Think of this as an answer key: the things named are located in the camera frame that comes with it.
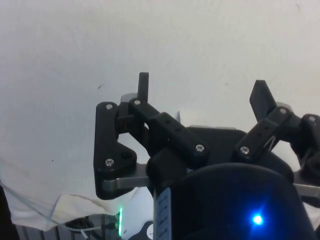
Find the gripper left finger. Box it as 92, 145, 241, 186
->
94, 71, 211, 201

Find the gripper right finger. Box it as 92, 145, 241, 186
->
232, 79, 320, 176

